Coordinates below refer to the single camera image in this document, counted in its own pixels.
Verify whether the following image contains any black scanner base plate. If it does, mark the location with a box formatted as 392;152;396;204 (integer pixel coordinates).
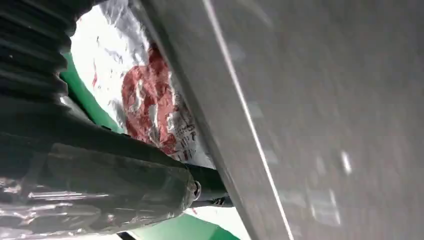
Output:
132;0;424;240

